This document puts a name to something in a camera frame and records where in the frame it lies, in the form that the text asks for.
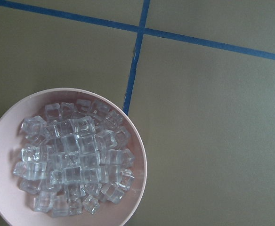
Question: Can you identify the pink bowl of ice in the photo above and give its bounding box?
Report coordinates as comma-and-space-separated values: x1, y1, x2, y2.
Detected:
0, 88, 147, 226

